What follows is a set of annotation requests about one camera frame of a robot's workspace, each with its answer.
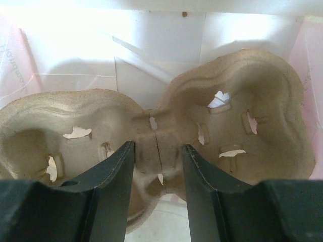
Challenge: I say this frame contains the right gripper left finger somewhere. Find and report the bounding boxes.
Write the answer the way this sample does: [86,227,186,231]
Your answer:
[1,141,135,241]

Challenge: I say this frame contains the brown cardboard cup carrier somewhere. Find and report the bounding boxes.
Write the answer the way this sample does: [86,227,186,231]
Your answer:
[1,49,316,232]

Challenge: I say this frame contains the pink paper bag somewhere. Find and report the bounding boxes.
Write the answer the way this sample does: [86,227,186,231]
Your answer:
[0,0,323,242]

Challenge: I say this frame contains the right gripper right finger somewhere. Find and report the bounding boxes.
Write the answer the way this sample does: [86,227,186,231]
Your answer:
[182,145,322,241]

